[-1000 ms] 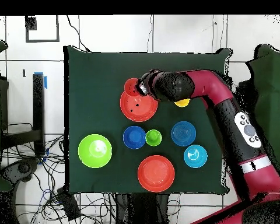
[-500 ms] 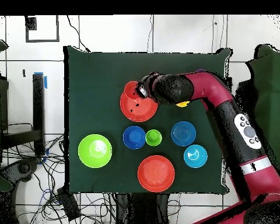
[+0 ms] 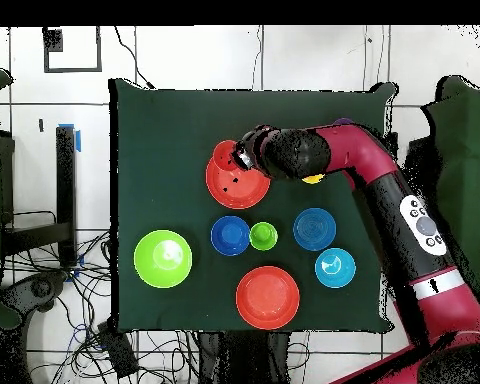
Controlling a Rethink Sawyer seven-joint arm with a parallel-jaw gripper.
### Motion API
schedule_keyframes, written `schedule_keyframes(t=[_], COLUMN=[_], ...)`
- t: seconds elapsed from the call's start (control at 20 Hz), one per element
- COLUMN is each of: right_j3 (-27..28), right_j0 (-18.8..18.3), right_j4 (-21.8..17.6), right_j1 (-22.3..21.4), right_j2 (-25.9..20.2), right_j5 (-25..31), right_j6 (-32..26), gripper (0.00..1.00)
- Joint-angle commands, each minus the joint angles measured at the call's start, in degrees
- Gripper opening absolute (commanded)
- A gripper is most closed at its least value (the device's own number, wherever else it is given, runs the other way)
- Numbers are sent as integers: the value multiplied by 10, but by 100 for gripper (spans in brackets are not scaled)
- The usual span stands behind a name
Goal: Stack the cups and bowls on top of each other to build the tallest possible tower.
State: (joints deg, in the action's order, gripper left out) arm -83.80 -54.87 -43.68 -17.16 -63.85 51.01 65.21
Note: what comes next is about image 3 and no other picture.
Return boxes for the black cable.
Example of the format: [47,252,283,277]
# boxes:
[113,25,156,90]

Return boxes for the blue tape strip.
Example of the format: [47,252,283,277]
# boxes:
[58,122,82,154]

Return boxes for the green plastic cup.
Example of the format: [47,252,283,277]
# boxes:
[248,221,280,252]

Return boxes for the blue ribbed plastic bowl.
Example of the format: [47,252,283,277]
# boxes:
[292,206,338,252]

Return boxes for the dark blue plastic bowl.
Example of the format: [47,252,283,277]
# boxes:
[210,215,252,257]

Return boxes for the green plastic bowl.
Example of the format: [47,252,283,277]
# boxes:
[133,229,194,290]

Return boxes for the black square frame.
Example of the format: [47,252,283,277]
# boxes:
[42,25,103,74]

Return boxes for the black power brick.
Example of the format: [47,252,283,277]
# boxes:
[97,321,140,379]

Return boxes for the orange plastic bowl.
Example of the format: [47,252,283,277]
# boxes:
[235,265,301,331]
[205,155,272,210]

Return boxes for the light blue plastic bowl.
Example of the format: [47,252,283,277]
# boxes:
[314,247,358,290]

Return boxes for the grey pedestal foot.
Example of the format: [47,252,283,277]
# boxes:
[0,270,70,314]

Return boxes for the dark green tablecloth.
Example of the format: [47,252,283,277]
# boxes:
[108,77,399,335]

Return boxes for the tangled floor cables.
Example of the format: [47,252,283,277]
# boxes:
[3,229,201,384]

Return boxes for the orange plastic cup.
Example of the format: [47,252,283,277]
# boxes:
[212,139,245,173]

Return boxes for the black metal post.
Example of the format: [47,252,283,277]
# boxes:
[384,130,400,155]
[55,124,79,268]

